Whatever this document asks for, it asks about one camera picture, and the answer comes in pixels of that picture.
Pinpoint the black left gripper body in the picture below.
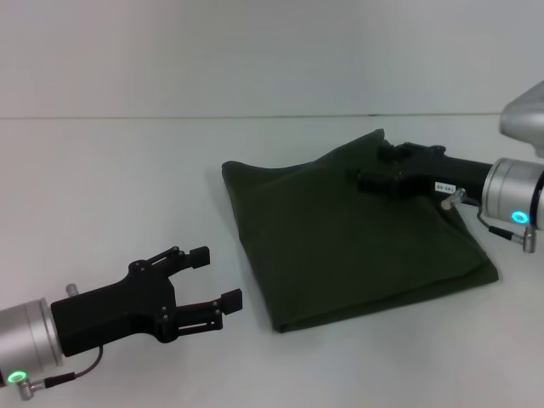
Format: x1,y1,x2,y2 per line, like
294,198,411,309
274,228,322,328
50,259,178,358

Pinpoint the right gripper cable silver plug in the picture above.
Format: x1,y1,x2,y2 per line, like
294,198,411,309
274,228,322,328
439,189,537,255

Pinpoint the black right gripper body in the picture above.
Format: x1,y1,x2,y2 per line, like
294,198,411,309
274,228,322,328
396,145,495,204

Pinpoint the dark green shirt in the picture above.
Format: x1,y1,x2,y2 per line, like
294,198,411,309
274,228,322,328
221,128,499,335

